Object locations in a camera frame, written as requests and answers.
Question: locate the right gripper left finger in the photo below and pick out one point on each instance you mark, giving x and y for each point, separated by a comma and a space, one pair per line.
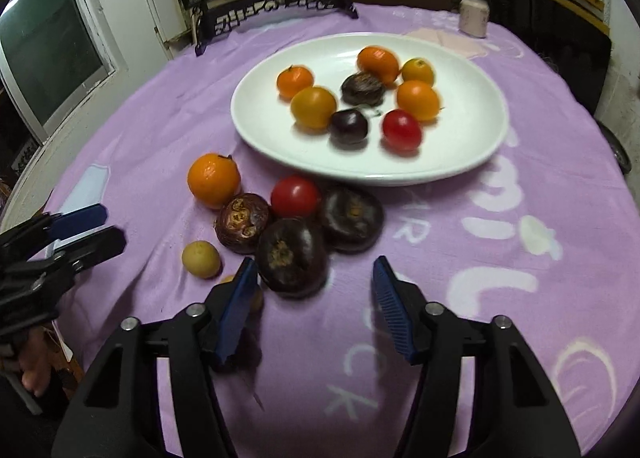
116, 409

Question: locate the dark brown mangosteen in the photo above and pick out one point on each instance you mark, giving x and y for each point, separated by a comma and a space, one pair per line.
240, 223

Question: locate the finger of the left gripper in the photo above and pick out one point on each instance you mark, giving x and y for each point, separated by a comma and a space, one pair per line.
80, 221
92, 249

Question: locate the large orange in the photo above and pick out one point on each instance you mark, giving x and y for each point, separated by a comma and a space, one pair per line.
214, 179

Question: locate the dark purple mangosteen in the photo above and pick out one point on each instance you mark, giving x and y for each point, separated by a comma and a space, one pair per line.
351, 219
292, 259

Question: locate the dark purple plum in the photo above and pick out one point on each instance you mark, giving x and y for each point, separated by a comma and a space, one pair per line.
348, 127

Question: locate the person's left hand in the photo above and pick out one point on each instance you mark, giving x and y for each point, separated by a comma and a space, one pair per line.
34, 362

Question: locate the yellow orange kumquat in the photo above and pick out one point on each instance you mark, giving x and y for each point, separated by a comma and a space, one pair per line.
313, 107
418, 69

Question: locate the red cherry tomato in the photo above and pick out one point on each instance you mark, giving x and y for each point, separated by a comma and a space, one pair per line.
401, 132
294, 196

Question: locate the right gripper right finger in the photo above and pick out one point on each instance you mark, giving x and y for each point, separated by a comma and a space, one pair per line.
515, 412

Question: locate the small orange mandarin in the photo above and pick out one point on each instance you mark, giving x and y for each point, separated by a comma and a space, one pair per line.
293, 79

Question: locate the white oval plate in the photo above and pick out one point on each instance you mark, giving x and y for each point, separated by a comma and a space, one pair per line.
470, 127

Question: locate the window with white frame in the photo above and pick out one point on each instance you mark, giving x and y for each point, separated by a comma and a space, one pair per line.
53, 56

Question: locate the pale drink can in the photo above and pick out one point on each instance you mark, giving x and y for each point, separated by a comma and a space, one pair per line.
473, 18

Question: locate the black round stool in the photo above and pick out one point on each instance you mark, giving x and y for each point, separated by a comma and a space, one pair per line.
619, 152

